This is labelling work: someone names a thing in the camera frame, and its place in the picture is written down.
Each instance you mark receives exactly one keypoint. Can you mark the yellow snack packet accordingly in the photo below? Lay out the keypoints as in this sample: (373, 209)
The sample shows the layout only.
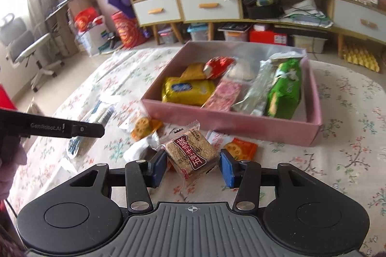
(187, 91)

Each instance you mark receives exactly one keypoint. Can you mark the red triangular snack packet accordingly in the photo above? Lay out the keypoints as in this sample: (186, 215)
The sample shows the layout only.
(217, 65)

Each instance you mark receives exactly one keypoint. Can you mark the floral tablecloth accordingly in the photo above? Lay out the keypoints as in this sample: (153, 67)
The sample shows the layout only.
(346, 130)

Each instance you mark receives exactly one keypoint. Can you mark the clear blue print packet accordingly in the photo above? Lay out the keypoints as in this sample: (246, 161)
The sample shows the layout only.
(104, 113)

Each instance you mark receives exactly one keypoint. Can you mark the black lid storage bin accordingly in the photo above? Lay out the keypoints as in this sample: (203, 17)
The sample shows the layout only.
(233, 32)

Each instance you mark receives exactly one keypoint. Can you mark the red patterned snack packet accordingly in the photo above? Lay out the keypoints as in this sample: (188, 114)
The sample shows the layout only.
(224, 94)

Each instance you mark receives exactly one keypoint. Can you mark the long clear storage bin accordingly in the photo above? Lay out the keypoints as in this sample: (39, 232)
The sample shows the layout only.
(309, 44)

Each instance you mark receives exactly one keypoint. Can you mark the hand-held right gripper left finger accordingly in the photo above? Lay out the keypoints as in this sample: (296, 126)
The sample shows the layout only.
(158, 169)

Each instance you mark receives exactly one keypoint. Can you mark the pink cardboard box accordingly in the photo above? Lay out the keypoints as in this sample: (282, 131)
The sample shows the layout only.
(235, 124)

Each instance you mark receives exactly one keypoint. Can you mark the wooden desk shelf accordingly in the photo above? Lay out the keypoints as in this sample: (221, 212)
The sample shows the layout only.
(72, 0)

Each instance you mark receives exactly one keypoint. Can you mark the orange lotus chip packet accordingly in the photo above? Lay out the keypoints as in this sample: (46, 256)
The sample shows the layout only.
(143, 125)
(241, 149)

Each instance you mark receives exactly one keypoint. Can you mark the brown sesame snack packet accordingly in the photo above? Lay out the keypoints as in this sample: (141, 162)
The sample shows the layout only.
(190, 154)

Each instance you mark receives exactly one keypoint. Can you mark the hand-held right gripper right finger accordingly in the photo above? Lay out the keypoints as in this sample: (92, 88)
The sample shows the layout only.
(227, 168)

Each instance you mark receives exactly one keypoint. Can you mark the orange-yellow snack packet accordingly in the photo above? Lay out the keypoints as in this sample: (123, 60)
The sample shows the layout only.
(193, 71)

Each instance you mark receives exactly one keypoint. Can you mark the blue lid storage bin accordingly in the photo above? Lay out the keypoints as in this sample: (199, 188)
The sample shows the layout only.
(198, 32)

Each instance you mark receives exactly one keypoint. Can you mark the white paper bag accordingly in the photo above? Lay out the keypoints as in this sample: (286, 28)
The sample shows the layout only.
(93, 39)

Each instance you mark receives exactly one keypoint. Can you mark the grey office chair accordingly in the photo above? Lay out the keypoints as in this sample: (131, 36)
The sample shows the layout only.
(21, 45)

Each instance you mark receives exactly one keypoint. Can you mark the wooden low cabinet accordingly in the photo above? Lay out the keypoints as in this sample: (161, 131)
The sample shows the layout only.
(330, 12)

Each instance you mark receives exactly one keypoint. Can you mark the red gift bag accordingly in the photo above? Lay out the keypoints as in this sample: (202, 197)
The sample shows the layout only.
(128, 30)

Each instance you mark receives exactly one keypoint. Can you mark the stack of papers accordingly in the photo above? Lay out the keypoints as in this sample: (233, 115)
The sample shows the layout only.
(307, 14)

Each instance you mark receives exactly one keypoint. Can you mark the white bun snack packet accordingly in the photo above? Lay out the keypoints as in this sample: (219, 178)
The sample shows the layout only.
(242, 69)

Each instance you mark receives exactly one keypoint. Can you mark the red cloth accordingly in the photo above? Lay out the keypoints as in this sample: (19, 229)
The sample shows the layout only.
(7, 98)

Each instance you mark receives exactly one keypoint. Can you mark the red plastic bag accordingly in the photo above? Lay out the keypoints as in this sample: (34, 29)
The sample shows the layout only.
(86, 18)

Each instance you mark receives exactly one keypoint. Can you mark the silver snack packet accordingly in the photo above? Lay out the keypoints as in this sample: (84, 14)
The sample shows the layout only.
(254, 91)

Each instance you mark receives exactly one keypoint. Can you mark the small clear storage bin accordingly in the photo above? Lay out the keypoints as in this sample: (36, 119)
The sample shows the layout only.
(168, 37)

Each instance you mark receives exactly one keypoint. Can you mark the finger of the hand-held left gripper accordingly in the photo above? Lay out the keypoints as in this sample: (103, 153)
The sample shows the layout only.
(87, 130)

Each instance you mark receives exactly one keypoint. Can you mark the black storage box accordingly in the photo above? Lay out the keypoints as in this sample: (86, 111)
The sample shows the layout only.
(262, 11)

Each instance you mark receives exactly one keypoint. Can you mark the red cardboard box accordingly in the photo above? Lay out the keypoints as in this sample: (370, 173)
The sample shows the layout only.
(267, 37)

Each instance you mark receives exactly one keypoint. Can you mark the yellow egg tray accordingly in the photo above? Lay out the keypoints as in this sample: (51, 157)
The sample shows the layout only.
(360, 59)

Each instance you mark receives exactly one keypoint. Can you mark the green snack packet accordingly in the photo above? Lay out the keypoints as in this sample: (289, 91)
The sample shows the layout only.
(285, 88)

